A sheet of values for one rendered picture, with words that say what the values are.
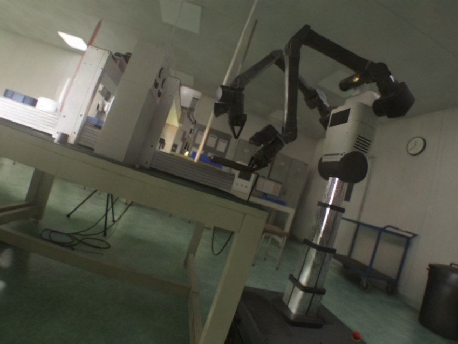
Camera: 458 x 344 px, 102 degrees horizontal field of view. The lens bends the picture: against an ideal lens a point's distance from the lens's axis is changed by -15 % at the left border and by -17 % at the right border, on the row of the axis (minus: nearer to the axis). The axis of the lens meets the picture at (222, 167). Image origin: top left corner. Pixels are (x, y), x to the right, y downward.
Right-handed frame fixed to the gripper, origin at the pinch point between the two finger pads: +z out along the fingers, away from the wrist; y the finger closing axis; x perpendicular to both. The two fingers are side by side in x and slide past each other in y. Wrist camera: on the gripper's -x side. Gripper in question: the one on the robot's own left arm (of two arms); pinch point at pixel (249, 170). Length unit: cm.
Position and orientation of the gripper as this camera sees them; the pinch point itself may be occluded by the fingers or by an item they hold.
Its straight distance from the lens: 98.2
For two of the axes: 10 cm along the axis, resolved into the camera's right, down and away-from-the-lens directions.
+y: 1.0, -0.4, -9.9
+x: 6.7, 7.4, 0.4
